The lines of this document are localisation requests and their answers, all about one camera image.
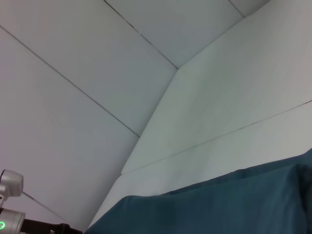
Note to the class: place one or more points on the teal t-shirt with pink print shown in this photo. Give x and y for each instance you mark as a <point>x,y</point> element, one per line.
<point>219,207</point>

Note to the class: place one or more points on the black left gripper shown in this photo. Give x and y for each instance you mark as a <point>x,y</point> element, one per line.
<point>48,228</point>

